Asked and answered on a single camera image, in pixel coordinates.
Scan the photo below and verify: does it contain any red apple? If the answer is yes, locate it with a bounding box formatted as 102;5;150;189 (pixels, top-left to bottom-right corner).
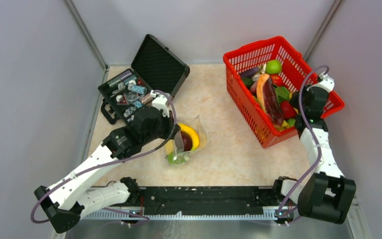
270;74;284;87
280;101;297;120

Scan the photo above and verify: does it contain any red plastic basket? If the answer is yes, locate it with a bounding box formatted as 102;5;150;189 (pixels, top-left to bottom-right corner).
223;36;344;148

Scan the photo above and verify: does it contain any yellow lemon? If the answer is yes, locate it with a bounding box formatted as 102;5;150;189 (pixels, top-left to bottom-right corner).
164;140;175;155

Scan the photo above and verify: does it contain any dark red fruit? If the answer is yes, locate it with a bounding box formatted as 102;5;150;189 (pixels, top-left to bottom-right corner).
181;132;193;151

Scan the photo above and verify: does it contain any clear zip top bag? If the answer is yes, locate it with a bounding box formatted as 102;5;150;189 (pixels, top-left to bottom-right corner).
164;116;208;165

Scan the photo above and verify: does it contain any yellow banana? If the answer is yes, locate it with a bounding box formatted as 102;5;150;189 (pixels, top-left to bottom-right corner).
179;123;200;150

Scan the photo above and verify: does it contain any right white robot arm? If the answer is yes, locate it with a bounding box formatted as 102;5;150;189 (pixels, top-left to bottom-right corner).
272;86;357;224

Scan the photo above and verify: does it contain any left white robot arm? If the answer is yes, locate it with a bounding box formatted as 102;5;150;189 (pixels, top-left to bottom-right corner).
31;106;179;234

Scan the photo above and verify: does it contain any green leaf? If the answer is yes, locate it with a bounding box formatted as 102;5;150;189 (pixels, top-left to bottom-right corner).
275;87;291;104

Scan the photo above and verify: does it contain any dark purple eggplant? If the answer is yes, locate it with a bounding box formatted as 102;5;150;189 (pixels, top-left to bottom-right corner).
262;77;284;126

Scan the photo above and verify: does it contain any green apple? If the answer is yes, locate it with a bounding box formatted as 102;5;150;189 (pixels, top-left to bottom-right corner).
265;60;283;75

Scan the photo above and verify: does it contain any black open case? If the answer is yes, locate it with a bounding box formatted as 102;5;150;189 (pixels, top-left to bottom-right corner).
98;34;190;124

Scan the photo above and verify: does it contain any dark green avocado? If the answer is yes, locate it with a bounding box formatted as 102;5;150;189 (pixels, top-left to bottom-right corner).
241;77;254;89

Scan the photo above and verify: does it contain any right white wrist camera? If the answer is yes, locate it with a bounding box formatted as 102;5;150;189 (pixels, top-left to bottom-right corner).
307;74;335;93

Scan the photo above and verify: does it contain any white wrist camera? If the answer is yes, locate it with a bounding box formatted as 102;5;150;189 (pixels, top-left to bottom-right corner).
150;90;173;118
307;74;335;93

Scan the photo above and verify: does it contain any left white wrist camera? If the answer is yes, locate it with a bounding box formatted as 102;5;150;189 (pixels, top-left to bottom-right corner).
150;90;173;118

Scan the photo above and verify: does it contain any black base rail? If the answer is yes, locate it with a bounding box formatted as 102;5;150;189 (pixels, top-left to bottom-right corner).
116;186;284;216

